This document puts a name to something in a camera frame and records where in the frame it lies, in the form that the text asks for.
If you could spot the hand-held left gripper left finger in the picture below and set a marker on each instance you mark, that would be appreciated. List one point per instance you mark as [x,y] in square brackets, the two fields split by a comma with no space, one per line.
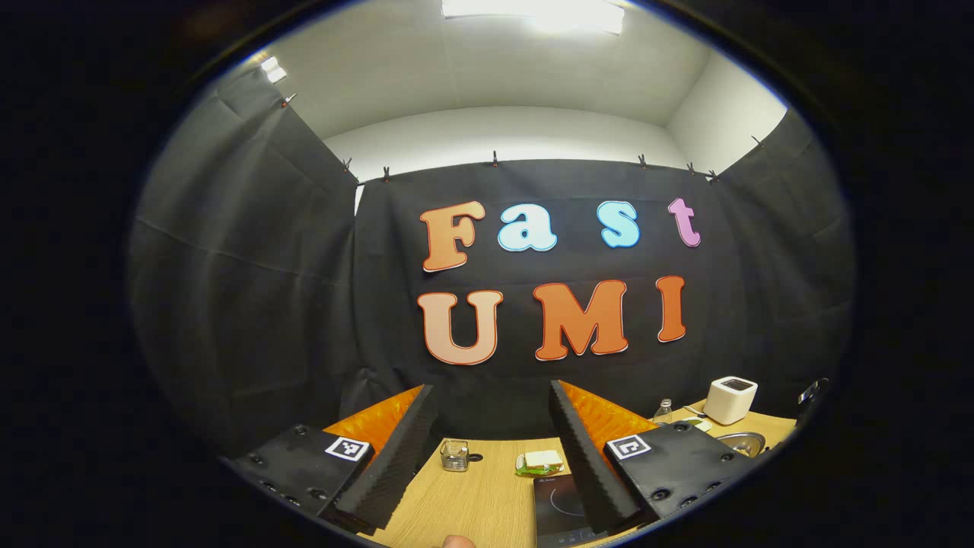
[396,464]

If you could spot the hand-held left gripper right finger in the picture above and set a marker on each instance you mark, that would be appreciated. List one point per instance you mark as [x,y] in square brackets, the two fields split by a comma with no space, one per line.
[586,464]

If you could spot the black induction cooktop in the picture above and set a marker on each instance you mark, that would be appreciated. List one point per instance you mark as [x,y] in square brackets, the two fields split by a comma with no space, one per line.
[555,510]

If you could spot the sandwich with lettuce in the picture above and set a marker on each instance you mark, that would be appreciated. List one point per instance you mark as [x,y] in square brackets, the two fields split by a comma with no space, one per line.
[542,459]

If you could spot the white toaster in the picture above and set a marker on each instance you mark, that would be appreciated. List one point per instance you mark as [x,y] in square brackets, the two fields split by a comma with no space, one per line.
[727,407]

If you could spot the clear plastic water bottle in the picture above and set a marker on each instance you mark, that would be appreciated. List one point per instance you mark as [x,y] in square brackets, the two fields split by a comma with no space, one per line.
[663,415]

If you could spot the black backdrop cloth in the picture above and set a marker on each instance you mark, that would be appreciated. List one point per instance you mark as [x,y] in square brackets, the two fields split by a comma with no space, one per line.
[266,304]

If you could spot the ceiling light panel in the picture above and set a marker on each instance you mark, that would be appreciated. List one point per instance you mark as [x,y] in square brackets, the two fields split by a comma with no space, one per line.
[533,11]

